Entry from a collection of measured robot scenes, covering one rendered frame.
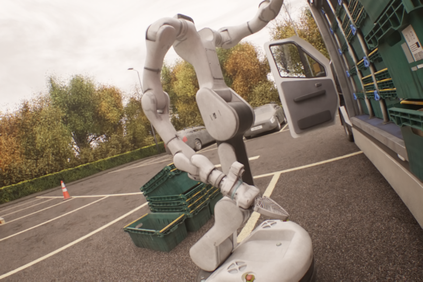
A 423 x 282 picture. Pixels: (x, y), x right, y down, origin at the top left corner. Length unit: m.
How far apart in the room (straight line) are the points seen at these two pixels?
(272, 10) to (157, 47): 0.58
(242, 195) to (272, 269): 0.42
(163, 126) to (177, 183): 1.40
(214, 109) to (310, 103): 3.04
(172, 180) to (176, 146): 1.41
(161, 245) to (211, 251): 1.02
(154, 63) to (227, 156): 0.50
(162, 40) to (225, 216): 0.79
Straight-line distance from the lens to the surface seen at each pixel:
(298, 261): 1.05
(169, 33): 0.87
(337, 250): 1.58
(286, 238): 1.25
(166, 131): 0.86
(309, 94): 3.75
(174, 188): 2.27
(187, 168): 0.81
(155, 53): 0.89
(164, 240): 2.10
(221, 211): 1.01
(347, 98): 2.73
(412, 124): 0.70
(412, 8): 0.52
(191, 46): 1.00
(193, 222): 2.33
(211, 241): 1.16
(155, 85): 0.90
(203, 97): 0.91
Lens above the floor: 1.00
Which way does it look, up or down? 1 degrees up
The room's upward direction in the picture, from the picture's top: 17 degrees counter-clockwise
